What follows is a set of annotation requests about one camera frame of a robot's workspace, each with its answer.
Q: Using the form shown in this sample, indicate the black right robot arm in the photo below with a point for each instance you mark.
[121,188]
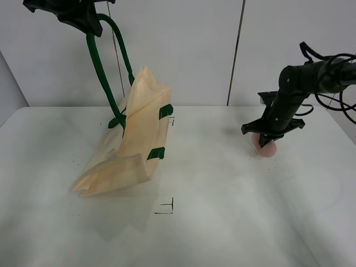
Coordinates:
[296,83]

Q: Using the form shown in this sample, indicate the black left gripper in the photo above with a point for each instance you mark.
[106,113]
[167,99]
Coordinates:
[79,14]

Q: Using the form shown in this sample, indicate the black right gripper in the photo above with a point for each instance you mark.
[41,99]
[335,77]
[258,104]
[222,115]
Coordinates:
[278,117]

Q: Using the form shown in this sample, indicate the white linen bag green handles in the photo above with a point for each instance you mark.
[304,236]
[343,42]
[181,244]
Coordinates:
[135,142]

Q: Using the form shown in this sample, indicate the pink peach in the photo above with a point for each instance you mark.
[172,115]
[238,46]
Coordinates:
[267,150]

